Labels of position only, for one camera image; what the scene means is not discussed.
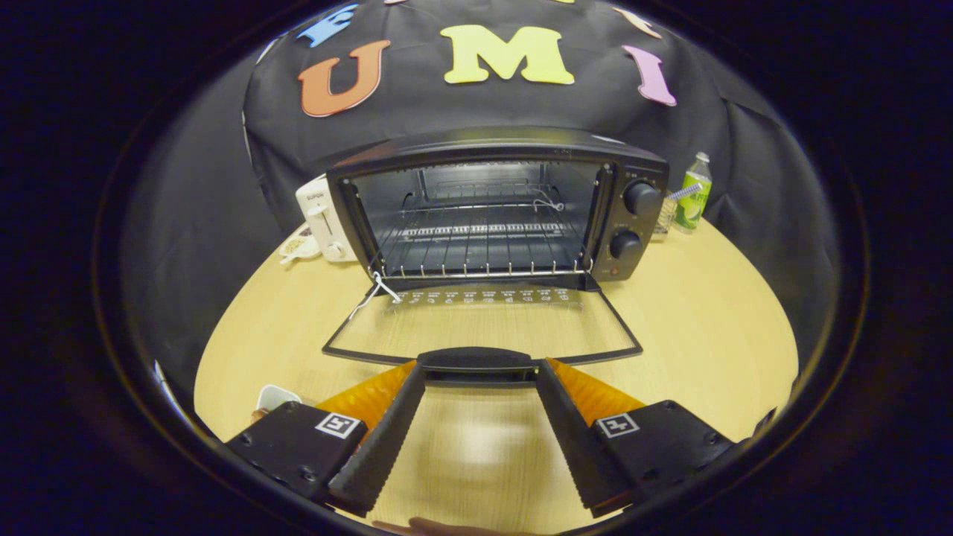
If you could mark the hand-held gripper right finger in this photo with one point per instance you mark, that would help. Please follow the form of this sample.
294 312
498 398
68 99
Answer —
573 447

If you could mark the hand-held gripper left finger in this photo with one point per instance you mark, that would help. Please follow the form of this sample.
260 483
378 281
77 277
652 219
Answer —
383 447

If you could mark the black toaster oven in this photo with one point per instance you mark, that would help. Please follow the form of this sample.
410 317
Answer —
491 141

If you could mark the white pop-up toaster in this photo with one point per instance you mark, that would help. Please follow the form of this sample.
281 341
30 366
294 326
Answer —
320 216

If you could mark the white plate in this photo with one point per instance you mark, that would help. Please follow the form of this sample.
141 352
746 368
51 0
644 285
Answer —
275 396

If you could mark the small white snack dish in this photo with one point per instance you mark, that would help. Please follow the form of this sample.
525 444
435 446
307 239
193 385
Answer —
298 246

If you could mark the green drink bottle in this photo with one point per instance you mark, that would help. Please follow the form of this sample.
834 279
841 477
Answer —
694 193

